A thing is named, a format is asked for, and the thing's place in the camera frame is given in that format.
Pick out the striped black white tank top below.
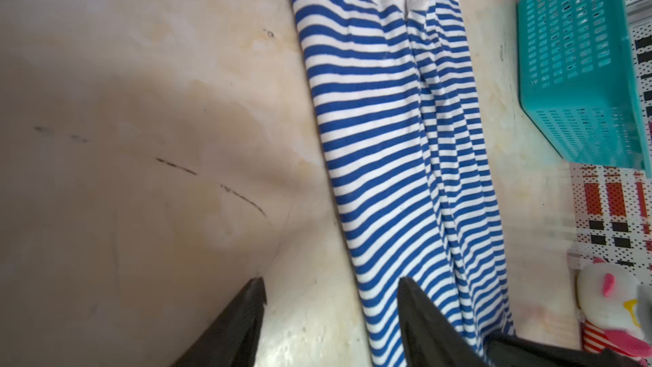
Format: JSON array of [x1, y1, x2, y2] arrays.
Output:
[[290, 0, 514, 366]]

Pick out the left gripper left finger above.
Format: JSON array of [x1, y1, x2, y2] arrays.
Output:
[[173, 277, 267, 367]]

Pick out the teal plastic basket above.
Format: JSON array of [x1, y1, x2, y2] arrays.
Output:
[[517, 0, 651, 174]]

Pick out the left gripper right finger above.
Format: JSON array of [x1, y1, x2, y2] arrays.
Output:
[[397, 277, 487, 367]]

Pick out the white plush toy yellow glasses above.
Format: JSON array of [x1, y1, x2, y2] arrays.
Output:
[[576, 258, 651, 366]]

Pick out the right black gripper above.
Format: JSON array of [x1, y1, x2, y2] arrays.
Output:
[[486, 332, 641, 367]]

